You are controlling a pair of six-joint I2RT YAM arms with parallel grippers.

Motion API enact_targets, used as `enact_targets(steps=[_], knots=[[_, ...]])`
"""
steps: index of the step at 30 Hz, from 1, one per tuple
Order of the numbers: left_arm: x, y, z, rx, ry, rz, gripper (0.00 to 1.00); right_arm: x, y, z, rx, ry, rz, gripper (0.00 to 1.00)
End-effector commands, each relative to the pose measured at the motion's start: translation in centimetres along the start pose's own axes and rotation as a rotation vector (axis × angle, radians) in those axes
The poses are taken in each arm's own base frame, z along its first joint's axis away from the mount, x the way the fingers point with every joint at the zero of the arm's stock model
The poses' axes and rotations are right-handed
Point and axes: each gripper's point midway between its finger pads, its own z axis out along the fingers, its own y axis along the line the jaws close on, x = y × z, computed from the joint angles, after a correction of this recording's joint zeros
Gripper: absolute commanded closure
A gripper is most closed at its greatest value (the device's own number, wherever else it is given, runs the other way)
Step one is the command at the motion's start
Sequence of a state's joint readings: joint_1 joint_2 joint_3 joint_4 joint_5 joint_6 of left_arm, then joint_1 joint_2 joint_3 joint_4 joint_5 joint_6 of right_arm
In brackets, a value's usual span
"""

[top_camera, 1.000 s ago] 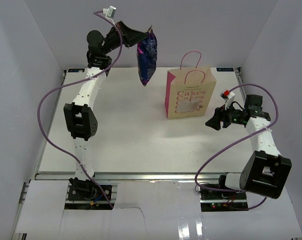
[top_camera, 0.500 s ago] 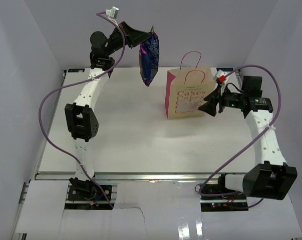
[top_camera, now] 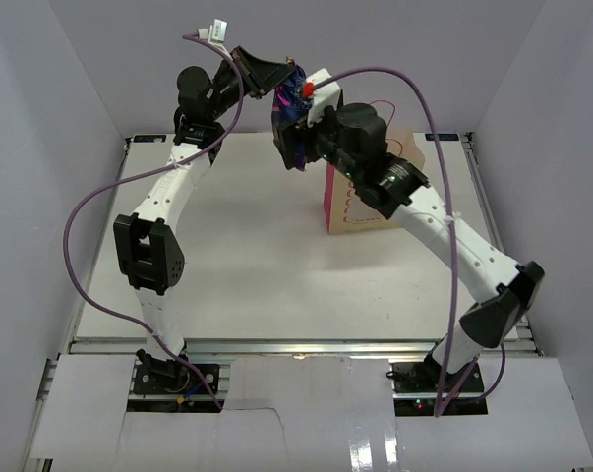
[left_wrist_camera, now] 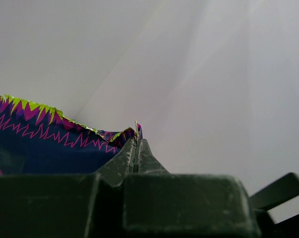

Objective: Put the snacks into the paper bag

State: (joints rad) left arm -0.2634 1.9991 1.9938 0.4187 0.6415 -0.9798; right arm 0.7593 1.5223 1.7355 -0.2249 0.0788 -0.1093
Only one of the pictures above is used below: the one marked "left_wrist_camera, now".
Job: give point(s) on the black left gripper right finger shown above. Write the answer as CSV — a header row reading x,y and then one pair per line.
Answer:
x,y
146,163

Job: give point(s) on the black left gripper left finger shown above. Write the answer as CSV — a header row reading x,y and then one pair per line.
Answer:
x,y
114,171

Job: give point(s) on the purple snack bag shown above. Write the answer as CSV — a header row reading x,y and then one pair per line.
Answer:
x,y
38,139

